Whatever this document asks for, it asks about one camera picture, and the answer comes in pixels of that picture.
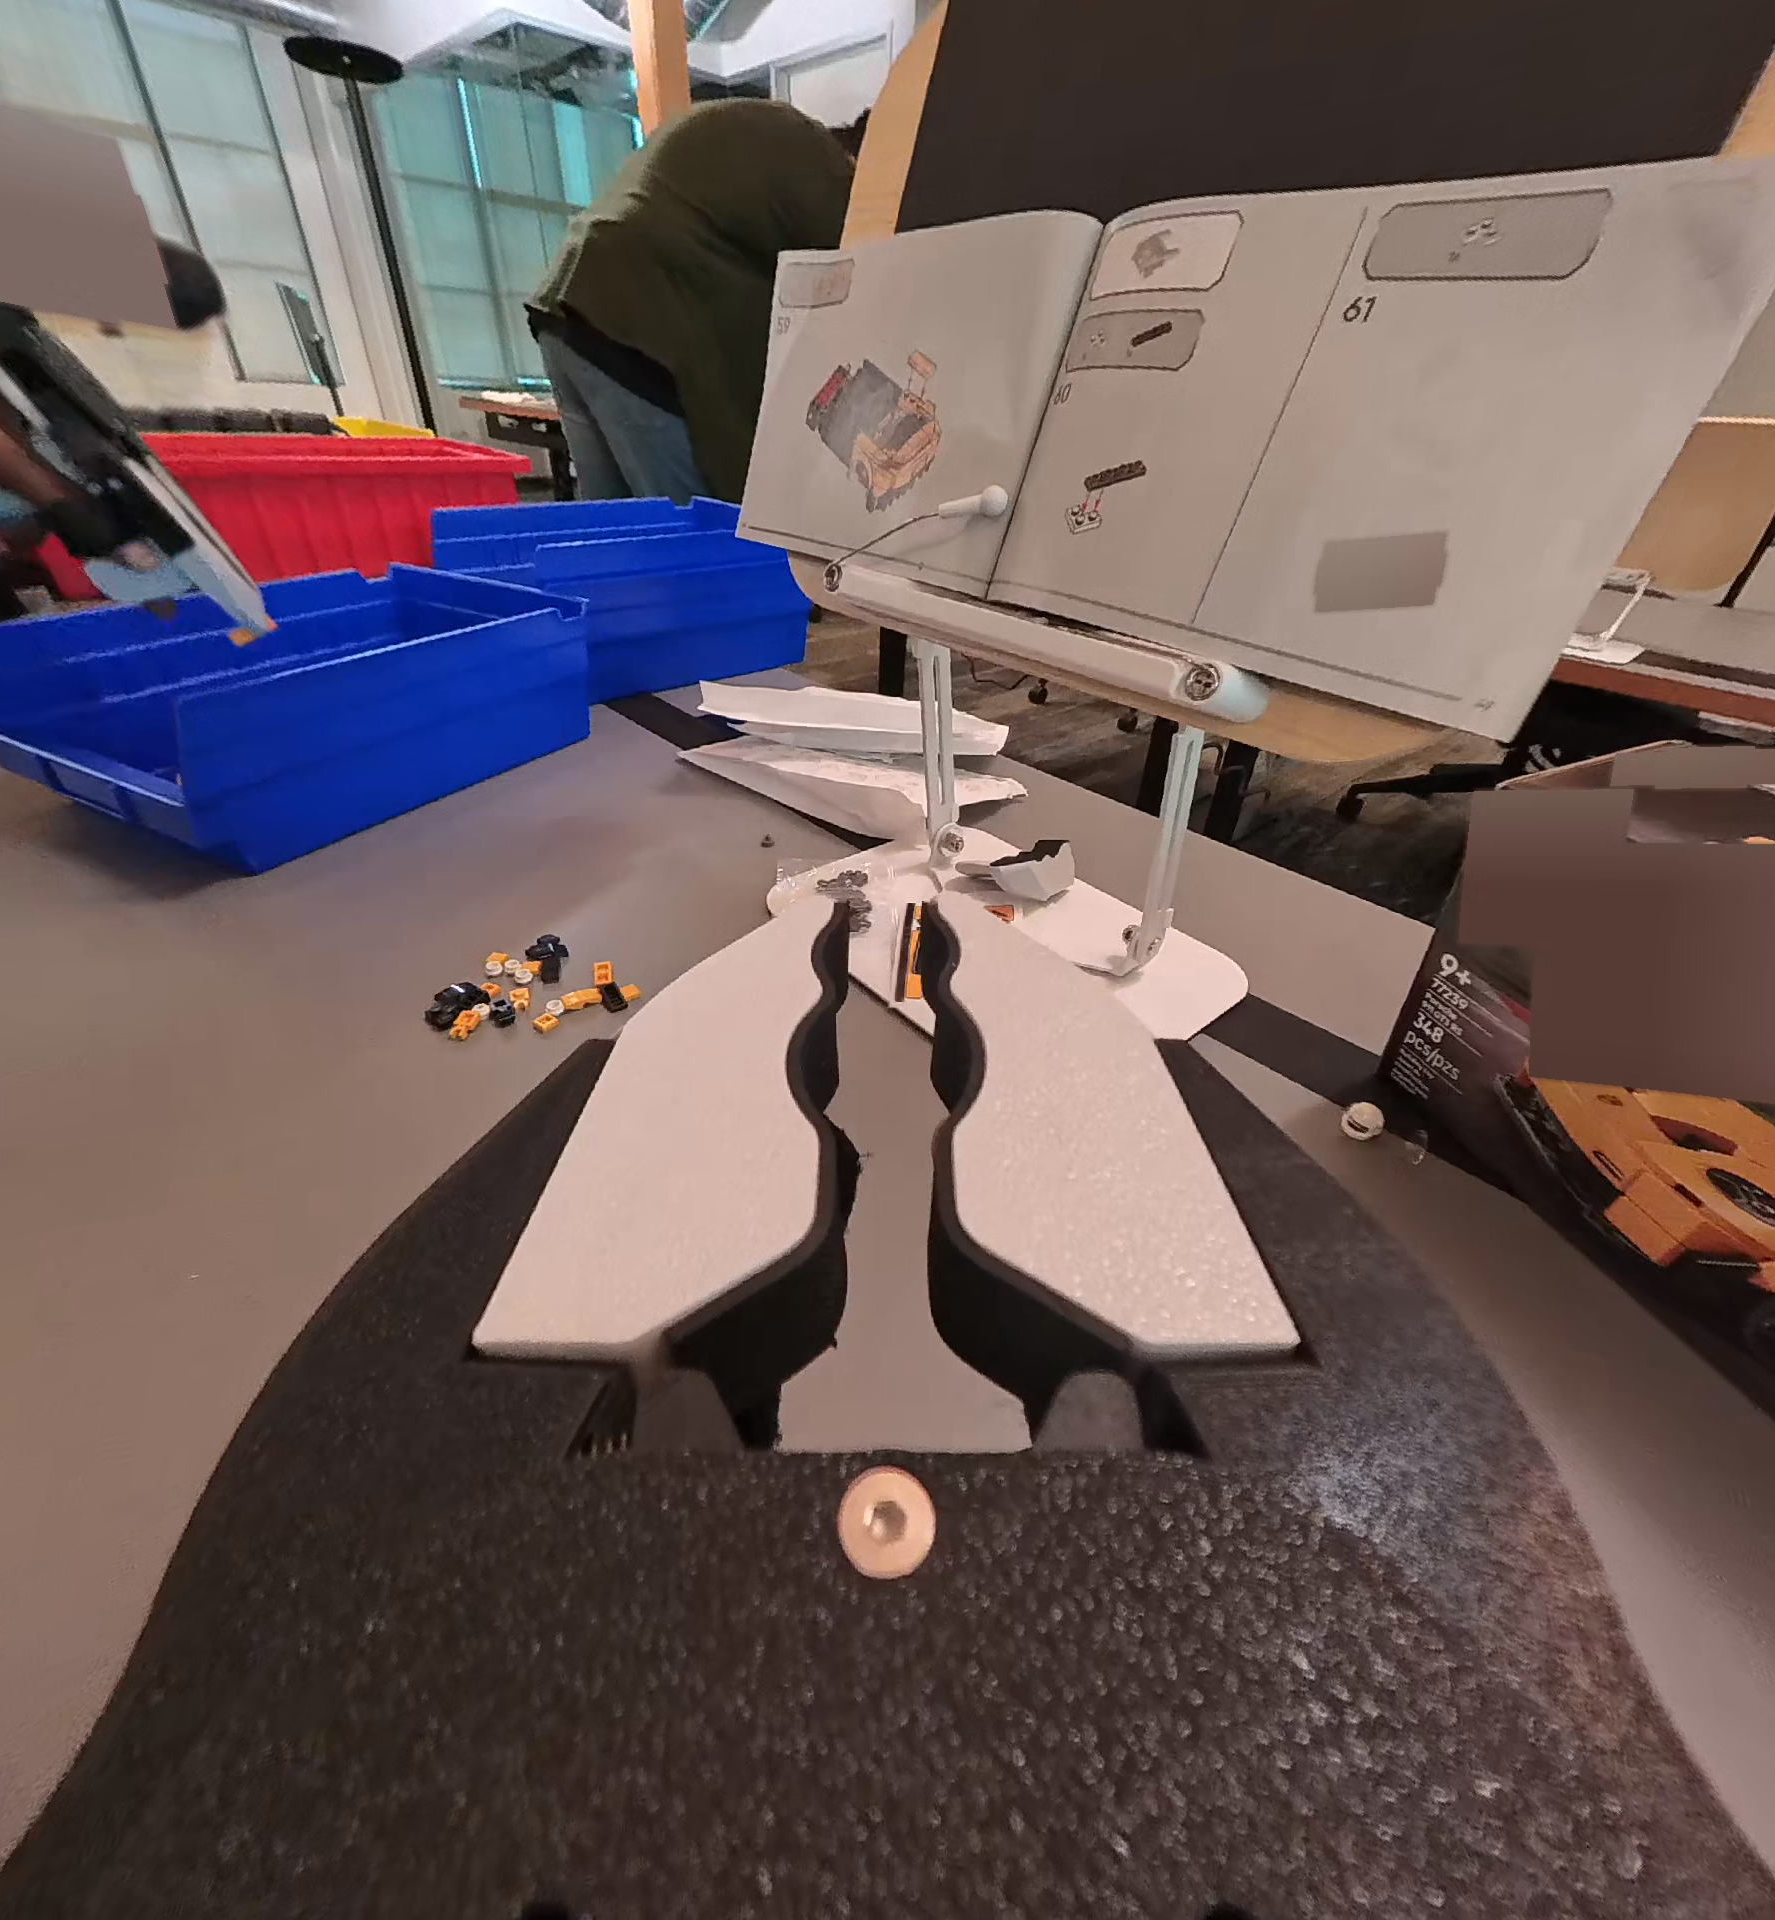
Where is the blue plastic bin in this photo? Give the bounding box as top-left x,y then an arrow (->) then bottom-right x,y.
432,494 -> 746,578
0,562 -> 594,876
527,521 -> 818,707

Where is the lego set box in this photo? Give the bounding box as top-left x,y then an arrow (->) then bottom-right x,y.
1370,742 -> 1775,1409

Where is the black wood-framed panel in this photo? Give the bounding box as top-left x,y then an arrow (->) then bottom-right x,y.
839,0 -> 1775,250

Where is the white book stand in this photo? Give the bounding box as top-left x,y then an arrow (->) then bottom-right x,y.
765,486 -> 1511,1040

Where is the black floor lamp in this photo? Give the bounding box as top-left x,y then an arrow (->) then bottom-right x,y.
282,32 -> 410,438

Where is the lego instruction booklet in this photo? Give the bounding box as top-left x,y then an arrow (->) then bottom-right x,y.
737,150 -> 1775,747

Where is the pile of small lego pieces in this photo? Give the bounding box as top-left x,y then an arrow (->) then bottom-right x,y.
422,931 -> 649,1042

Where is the white paper bag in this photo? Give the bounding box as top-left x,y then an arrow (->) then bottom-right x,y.
675,742 -> 1035,844
695,679 -> 1013,762

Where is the red plastic bin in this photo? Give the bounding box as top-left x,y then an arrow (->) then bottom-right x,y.
36,430 -> 533,605

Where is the long wooden desk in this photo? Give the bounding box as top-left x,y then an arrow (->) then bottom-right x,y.
1548,630 -> 1775,741

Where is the orange sticker sheet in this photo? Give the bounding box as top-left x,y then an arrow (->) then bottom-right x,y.
845,898 -> 1027,1037

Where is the light wood chair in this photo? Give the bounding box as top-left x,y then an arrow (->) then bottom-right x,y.
1614,417 -> 1775,601

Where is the large glass window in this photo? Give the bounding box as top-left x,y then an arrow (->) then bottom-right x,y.
0,0 -> 640,395

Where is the clear bag of black parts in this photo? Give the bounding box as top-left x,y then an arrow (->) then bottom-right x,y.
772,854 -> 883,944

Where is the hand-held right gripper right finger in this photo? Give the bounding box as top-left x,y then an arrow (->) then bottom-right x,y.
917,893 -> 1302,1452

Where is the background table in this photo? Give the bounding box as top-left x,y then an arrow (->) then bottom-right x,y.
456,387 -> 576,504

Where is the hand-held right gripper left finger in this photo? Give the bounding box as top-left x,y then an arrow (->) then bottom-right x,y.
470,893 -> 863,1452

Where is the office chair base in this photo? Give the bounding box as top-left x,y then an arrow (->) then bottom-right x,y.
1028,675 -> 1144,736
1337,706 -> 1557,826

